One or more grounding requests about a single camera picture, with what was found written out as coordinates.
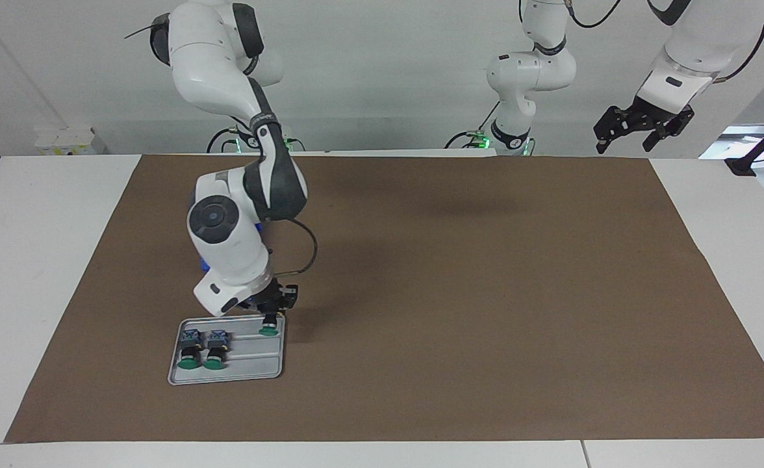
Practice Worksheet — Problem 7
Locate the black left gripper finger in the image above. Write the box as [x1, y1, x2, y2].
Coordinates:
[643, 107, 694, 153]
[594, 106, 631, 155]

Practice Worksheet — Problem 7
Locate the white side bench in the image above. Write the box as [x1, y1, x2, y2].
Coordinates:
[699, 123, 764, 177]

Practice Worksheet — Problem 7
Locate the silver metal tray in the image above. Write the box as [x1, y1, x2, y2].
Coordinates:
[168, 314, 287, 386]

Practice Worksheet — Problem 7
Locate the blue plastic storage bin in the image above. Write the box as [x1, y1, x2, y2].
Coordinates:
[199, 221, 267, 275]

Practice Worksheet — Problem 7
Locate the brown table mat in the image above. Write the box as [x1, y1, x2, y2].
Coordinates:
[4, 154, 764, 443]

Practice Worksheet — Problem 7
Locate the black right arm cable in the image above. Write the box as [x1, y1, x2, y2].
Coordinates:
[272, 218, 319, 274]

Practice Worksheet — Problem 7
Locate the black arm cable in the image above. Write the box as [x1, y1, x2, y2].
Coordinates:
[567, 0, 764, 84]
[272, 218, 319, 274]

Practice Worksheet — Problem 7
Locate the black camera stand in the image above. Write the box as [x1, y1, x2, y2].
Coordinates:
[725, 107, 764, 177]

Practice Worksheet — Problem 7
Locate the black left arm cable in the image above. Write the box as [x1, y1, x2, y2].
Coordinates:
[567, 0, 764, 84]

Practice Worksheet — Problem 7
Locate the black base cable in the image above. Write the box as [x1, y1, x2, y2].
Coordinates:
[445, 104, 501, 149]
[207, 127, 240, 154]

